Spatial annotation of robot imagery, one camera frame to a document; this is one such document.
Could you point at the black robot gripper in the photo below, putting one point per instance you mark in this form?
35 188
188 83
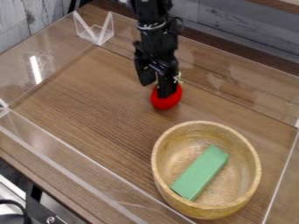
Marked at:
155 54

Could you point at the red plush radish toy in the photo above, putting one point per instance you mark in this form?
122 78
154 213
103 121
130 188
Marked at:
170 101

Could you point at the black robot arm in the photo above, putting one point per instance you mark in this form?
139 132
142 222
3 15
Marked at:
151 11

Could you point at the oval wooden bowl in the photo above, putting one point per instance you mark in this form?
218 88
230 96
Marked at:
232 187

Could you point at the green rectangular block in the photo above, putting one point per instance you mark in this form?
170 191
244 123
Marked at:
199 173

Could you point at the clear acrylic corner bracket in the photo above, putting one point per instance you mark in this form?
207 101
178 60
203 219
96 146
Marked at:
95 34

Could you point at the clear acrylic enclosure walls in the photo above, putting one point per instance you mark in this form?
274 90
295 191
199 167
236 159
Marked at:
79 127

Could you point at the black metal table frame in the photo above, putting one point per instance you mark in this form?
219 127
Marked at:
39 214

